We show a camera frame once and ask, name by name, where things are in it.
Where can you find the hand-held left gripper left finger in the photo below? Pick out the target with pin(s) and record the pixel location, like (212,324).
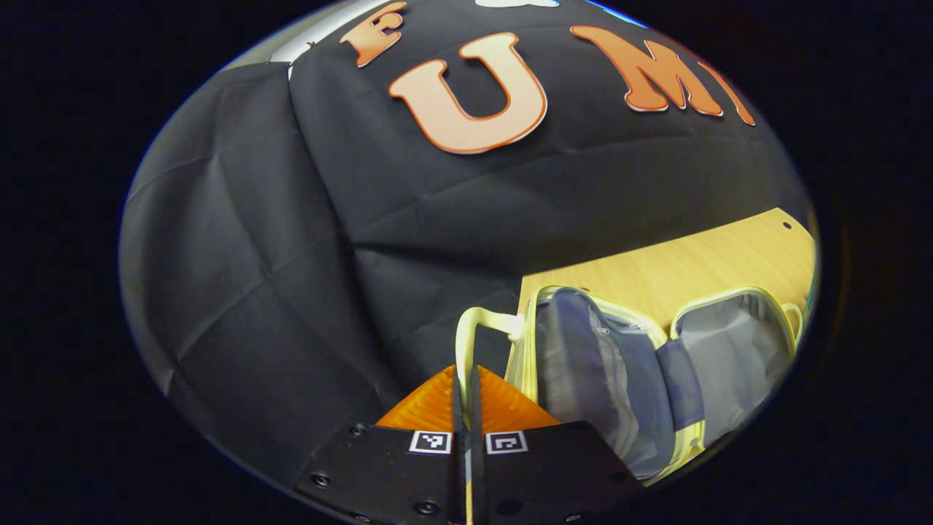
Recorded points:
(408,481)

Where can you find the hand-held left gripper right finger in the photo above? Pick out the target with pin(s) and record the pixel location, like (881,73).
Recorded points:
(539,481)

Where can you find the pale yellow suitcase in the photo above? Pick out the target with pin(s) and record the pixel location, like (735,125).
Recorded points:
(598,364)

